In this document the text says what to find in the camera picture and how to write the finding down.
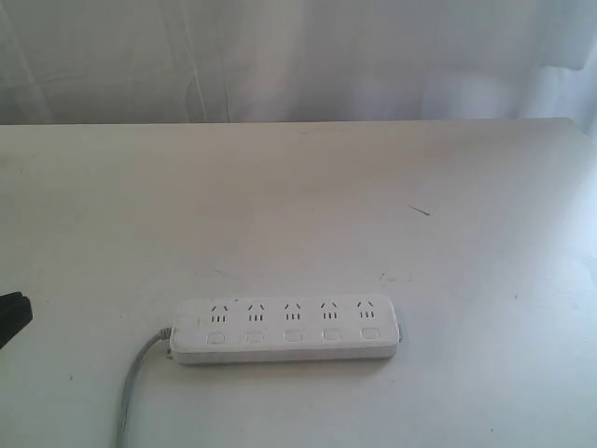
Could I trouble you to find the white five-outlet power strip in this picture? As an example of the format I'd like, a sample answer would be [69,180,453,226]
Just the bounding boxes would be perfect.
[170,294,401,365]

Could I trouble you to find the white backdrop curtain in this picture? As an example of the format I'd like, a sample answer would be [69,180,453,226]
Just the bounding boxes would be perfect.
[1,1,596,136]

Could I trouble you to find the grey power cord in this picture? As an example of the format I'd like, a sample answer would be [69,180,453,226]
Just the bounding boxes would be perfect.
[115,328,174,448]

